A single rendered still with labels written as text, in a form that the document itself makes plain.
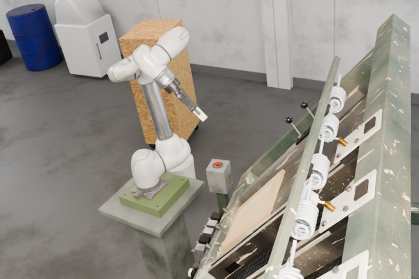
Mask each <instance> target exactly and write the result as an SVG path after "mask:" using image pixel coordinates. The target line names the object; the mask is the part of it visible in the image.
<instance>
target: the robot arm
mask: <svg viewBox="0 0 419 279"><path fill-rule="evenodd" d="M189 41H190V34H189V32H188V31H187V30H186V29H185V28H184V27H180V26H178V27H175V28H172V29H171V30H170V31H168V32H166V33H165V34H164V35H163V36H161V37H160V38H159V40H158V42H157V44H156V45H154V46H153V47H152V48H150V47H149V46H147V45H143V44H142V45H140V46H139V47H138V48H137V49H135V51H134V52H133V55H131V56H129V57H127V58H124V59H122V60H120V61H119V62H117V63H116V64H113V65H111V66H110V67H109V69H108V72H107V74H108V77H109V79H110V80H111V81H112V82H114V83H122V82H127V81H130V80H134V79H135V80H136V81H137V82H138V83H139V84H140V85H141V88H142V92H143V95H144V97H145V101H146V103H147V107H148V110H149V112H150V116H151V119H152V122H153V125H154V128H155V131H156V134H157V137H158V138H157V140H156V142H155V144H156V150H154V151H152V150H150V149H139V150H138V151H136V152H135V153H134V154H133V156H132V160H131V169H132V174H133V178H134V181H135V183H136V186H135V187H133V188H131V190H130V191H131V192H132V193H135V194H134V196H133V197H134V198H135V199H138V198H139V197H141V196H143V197H146V198H147V199H148V200H152V199H153V198H154V196H155V195H156V194H158V193H159V192H160V191H161V190H162V189H163V188H164V187H165V186H167V185H168V181H164V180H161V179H160V176H161V175H162V174H163V173H164V172H167V171H169V170H171V169H173V168H175V167H177V166H179V165H180V164H182V163H183V162H185V161H186V160H187V158H188V157H189V156H190V153H191V149H190V146H189V144H188V142H187V141H186V140H185V139H183V138H179V137H178V135H176V134H175V133H173V132H172V129H171V125H170V122H169V119H168V115H167V113H166V109H165V106H164V102H163V99H162V96H161V92H160V89H159V86H160V87H161V88H163V87H164V88H165V90H166V91H167V92H168V93H169V94H170V93H171V92H173V93H174V94H175V96H176V97H177V99H179V100H180V101H181V102H182V103H183V104H184V105H186V106H187V107H188V108H189V109H190V110H191V112H194V113H195V114H196V115H197V116H198V117H199V119H200V120H201V121H205V119H207V116H206V115H205V114H204V113H203V112H202V111H201V110H200V109H199V108H198V105H196V103H195V102H194V101H193V100H192V99H191V98H190V97H189V96H188V95H187V94H186V92H185V91H184V90H183V89H180V88H179V87H178V86H179V84H180V82H179V80H178V79H177V78H174V76H175V74H174V73H173V72H172V71H171V70H170V69H169V68H168V67H167V65H168V63H169V62H170V61H171V60H172V59H174V58H175V57H176V56H177V55H179V54H180V53H181V52H182V51H183V50H184V49H185V47H186V46H187V45H188V43H189Z"/></svg>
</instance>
